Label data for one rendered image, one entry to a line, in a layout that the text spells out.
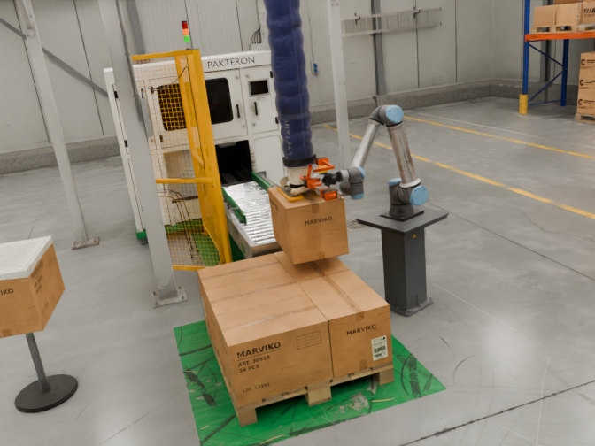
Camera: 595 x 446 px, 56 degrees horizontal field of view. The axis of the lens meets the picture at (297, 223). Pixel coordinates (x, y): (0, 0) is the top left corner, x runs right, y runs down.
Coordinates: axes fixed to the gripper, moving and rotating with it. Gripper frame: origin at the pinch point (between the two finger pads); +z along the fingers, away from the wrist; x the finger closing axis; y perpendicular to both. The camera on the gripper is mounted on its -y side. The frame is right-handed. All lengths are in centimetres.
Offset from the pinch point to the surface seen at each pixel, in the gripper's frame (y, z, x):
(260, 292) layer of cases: -8, 46, -65
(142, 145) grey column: 132, 100, 20
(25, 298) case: -5, 185, -35
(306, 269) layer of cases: 12, 7, -66
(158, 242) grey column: 132, 102, -64
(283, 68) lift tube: 17, 6, 73
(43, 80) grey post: 343, 184, 74
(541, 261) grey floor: 35, -216, -120
